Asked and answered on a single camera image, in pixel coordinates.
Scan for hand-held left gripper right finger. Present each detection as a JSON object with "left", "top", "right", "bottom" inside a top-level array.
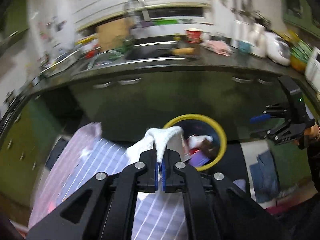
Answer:
[{"left": 161, "top": 150, "right": 293, "bottom": 240}]

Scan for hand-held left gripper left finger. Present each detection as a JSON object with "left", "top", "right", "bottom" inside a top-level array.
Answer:
[{"left": 26, "top": 150, "right": 160, "bottom": 240}]

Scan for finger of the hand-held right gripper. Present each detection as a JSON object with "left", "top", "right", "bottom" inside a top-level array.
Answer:
[
  {"left": 250, "top": 104, "right": 292, "bottom": 124},
  {"left": 250, "top": 121, "right": 297, "bottom": 146}
]

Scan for blue cardboard box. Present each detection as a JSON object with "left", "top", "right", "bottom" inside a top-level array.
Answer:
[{"left": 187, "top": 152, "right": 212, "bottom": 168}]

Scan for white paper towel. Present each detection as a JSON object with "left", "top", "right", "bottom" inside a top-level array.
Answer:
[{"left": 125, "top": 126, "right": 185, "bottom": 165}]

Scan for yellow-rimmed trash bin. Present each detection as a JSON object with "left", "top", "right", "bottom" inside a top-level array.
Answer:
[{"left": 162, "top": 114, "right": 227, "bottom": 172}]

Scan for person's right hand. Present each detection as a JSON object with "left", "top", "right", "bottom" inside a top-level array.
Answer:
[{"left": 305, "top": 124, "right": 320, "bottom": 142}]

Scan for white countertop appliance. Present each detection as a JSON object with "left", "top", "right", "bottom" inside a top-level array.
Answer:
[{"left": 304, "top": 47, "right": 320, "bottom": 92}]

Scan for blue cloth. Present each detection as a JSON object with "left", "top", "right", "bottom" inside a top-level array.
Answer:
[{"left": 250, "top": 151, "right": 279, "bottom": 204}]

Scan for yellow and green bowls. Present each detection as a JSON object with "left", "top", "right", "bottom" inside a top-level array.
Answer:
[{"left": 289, "top": 39, "right": 314, "bottom": 72}]

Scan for white rice cooker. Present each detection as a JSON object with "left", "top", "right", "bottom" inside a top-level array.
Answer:
[{"left": 265, "top": 31, "right": 292, "bottom": 67}]

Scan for blue checkered tablecloth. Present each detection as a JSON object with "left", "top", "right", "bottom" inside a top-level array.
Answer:
[{"left": 29, "top": 122, "right": 248, "bottom": 240}]

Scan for white kettle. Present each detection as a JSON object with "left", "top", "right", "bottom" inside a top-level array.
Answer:
[{"left": 249, "top": 23, "right": 268, "bottom": 58}]

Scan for green base cabinets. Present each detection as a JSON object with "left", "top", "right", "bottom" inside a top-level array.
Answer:
[{"left": 0, "top": 65, "right": 320, "bottom": 205}]

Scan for pink cloth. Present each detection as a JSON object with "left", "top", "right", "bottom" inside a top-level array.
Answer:
[{"left": 201, "top": 39, "right": 234, "bottom": 57}]

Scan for red noodle cup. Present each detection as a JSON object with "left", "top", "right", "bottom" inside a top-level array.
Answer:
[{"left": 184, "top": 28, "right": 202, "bottom": 44}]

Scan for steel sink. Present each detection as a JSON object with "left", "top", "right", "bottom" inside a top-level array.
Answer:
[{"left": 125, "top": 41, "right": 187, "bottom": 60}]

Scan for metal colander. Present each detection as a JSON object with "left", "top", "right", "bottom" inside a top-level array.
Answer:
[{"left": 86, "top": 50, "right": 124, "bottom": 69}]

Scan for green vegetables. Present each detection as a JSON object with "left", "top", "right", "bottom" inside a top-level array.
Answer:
[{"left": 116, "top": 37, "right": 135, "bottom": 52}]

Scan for wooden cutting board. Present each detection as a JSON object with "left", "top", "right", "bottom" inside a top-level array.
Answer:
[{"left": 96, "top": 20, "right": 130, "bottom": 52}]

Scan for steel faucet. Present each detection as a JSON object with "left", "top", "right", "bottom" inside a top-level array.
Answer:
[{"left": 124, "top": 0, "right": 150, "bottom": 23}]

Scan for white window blind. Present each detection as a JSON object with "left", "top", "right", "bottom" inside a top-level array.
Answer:
[{"left": 74, "top": 0, "right": 213, "bottom": 29}]

